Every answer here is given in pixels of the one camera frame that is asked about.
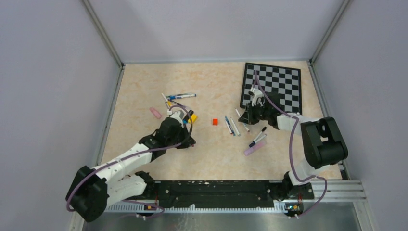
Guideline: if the purple cable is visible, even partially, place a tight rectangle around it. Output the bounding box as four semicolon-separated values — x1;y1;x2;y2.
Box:
253;70;328;219
66;104;193;220

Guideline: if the black capped white marker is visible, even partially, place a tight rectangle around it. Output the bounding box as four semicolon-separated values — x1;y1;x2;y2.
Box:
253;127;267;142

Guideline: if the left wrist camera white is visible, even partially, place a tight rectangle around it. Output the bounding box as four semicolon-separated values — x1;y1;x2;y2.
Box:
167;109;187;125

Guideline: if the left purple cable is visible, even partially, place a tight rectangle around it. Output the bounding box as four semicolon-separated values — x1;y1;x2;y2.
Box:
66;104;193;220

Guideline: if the pink eraser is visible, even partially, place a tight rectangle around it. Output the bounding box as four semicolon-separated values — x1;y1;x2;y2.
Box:
149;107;162;119

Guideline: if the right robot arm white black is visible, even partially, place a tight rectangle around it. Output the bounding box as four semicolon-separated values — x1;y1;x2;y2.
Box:
238;99;348;198

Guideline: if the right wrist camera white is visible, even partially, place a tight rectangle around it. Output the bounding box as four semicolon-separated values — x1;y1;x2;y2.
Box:
248;85;264;107

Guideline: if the blue teal pen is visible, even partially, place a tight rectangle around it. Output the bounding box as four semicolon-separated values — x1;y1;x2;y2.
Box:
225;116;235;136

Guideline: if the yellow block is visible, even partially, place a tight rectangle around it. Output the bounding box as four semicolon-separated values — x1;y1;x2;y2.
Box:
188;114;197;124

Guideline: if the pink highlighter pen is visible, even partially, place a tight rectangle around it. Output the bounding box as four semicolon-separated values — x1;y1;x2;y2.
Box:
244;141;266;156

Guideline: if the white cable duct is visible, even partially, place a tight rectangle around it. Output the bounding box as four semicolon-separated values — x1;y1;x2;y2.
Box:
105;202;288;214

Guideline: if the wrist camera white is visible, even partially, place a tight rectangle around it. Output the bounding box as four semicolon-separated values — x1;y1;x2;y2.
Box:
248;85;264;107
167;109;187;125

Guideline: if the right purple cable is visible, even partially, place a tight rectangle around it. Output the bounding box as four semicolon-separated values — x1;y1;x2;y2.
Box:
253;70;328;219

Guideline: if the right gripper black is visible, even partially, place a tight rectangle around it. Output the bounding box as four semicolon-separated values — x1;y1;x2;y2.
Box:
239;101;270;125

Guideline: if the black white checkerboard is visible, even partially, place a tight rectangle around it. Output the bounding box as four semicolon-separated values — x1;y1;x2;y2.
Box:
240;63;302;114

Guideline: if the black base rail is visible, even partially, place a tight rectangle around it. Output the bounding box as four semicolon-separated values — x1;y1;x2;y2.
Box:
124;180;315;209

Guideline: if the blue clear pen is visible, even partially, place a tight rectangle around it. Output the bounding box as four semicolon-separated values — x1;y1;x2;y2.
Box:
166;93;197;100

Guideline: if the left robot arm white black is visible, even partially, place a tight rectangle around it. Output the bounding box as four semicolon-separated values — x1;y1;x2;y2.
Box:
65;117;195;222

